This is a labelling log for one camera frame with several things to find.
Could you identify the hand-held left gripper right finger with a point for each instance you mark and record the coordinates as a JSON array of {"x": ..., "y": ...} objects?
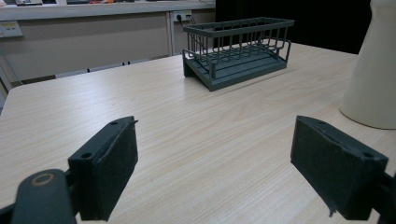
[{"x": 336, "y": 168}]

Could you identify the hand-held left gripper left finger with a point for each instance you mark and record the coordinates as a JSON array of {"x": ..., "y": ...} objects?
[{"x": 104, "y": 168}]

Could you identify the cream ceramic vase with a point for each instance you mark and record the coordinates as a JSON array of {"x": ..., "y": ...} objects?
[{"x": 372, "y": 71}]

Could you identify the black curtain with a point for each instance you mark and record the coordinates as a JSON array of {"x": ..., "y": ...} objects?
[{"x": 289, "y": 18}]

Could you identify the grey wall counter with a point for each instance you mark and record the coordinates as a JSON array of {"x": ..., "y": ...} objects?
[{"x": 87, "y": 34}]

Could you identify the white wall socket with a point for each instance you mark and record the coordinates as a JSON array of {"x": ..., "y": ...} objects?
[{"x": 182, "y": 15}]

